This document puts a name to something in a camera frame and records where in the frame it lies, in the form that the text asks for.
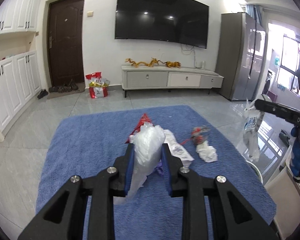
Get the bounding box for grey bag with red string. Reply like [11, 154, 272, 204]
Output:
[180, 126, 210, 145]

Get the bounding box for black wall television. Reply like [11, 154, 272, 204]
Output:
[115, 0, 209, 49]

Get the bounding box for white upper wall cabinets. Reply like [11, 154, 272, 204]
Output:
[0, 0, 40, 34]

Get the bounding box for white TV cabinet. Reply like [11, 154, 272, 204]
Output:
[121, 65, 223, 95]

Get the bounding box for white round trash bin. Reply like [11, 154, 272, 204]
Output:
[246, 160, 263, 184]

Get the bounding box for red white gift bag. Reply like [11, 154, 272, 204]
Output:
[85, 72, 110, 99]

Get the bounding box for grey double-door refrigerator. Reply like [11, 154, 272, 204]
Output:
[216, 12, 266, 101]

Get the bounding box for yellow dragon garland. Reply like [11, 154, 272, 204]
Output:
[125, 58, 181, 68]

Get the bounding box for white printed paper packet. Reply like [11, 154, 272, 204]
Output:
[164, 129, 194, 167]

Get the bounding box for blue shaggy rug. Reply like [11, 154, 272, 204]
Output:
[35, 104, 278, 240]

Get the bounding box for silver blue foil wrapper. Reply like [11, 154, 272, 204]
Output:
[243, 99, 264, 161]

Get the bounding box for purple wrapper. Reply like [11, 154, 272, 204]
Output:
[153, 162, 164, 177]

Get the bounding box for clear plastic bag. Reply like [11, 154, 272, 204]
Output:
[114, 122, 165, 205]

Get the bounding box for dark brown entrance door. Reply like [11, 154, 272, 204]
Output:
[47, 0, 84, 86]

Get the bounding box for crumpled white tissue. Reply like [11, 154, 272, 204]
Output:
[196, 140, 218, 163]

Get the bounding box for shoes on door mat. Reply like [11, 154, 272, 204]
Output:
[37, 80, 85, 99]

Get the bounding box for white lower shoe cabinet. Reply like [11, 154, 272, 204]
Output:
[0, 50, 42, 131]

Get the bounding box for blue white gloved right hand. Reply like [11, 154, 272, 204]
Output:
[289, 126, 300, 177]

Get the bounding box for red snack bag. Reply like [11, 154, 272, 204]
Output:
[124, 113, 154, 144]

